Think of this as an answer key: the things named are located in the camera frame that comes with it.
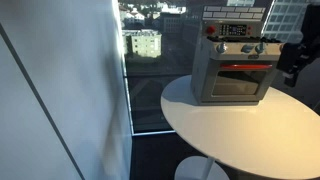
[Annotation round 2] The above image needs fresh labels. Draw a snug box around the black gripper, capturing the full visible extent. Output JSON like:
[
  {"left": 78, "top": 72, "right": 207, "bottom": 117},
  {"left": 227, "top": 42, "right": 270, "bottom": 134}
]
[{"left": 275, "top": 41, "right": 309, "bottom": 89}]

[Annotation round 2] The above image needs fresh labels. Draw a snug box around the blue oven knob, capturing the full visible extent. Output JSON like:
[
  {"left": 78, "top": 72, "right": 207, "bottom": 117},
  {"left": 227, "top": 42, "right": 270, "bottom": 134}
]
[
  {"left": 215, "top": 42, "right": 228, "bottom": 54},
  {"left": 240, "top": 43, "right": 255, "bottom": 54},
  {"left": 254, "top": 41, "right": 267, "bottom": 55}
]

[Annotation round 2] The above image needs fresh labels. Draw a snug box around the black stovetop burner grate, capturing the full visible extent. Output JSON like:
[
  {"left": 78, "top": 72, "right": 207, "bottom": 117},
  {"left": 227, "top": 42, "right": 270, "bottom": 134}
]
[{"left": 207, "top": 35, "right": 283, "bottom": 44}]

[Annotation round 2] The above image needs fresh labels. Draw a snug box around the red round knob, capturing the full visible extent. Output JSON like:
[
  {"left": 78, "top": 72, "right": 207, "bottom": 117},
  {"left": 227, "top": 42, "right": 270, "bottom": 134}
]
[{"left": 205, "top": 24, "right": 217, "bottom": 36}]

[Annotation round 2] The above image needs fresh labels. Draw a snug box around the grey toy oven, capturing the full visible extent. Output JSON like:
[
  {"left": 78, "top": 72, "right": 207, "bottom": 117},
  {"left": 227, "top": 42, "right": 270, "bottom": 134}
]
[{"left": 190, "top": 4, "right": 285, "bottom": 106}]

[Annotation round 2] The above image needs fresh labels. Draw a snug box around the white apartment building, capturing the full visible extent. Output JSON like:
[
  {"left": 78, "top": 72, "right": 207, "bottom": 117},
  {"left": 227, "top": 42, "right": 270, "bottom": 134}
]
[{"left": 121, "top": 28, "right": 163, "bottom": 59}]

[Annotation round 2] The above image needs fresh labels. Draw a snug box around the red oven door handle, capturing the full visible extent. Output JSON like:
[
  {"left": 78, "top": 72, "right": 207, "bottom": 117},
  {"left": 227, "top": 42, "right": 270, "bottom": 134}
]
[{"left": 219, "top": 63, "right": 274, "bottom": 71}]

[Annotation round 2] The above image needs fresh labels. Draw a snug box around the white table pedestal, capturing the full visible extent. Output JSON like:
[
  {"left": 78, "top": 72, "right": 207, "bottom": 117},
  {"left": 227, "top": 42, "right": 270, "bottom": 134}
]
[{"left": 173, "top": 155, "right": 232, "bottom": 180}]

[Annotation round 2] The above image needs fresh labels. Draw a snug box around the white window frame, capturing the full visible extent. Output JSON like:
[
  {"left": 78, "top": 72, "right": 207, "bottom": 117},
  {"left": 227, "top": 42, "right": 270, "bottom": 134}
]
[{"left": 116, "top": 0, "right": 177, "bottom": 137}]

